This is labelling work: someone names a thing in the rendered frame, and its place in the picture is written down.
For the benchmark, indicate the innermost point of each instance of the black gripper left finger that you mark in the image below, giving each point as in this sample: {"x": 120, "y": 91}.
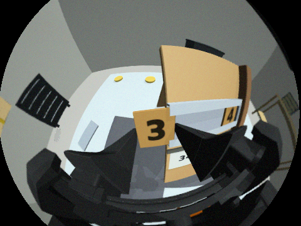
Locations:
{"x": 115, "y": 163}

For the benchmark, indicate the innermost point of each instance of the white paper ticket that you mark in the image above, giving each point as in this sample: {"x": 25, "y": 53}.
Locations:
{"x": 178, "y": 159}

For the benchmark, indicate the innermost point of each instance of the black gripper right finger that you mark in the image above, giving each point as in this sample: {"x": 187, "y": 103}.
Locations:
{"x": 204, "y": 149}

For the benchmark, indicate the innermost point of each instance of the tan tile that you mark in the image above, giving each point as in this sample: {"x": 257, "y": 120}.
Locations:
{"x": 154, "y": 127}
{"x": 228, "y": 115}

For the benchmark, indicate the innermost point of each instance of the yellow round disc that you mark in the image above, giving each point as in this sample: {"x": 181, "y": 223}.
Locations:
{"x": 118, "y": 78}
{"x": 150, "y": 79}

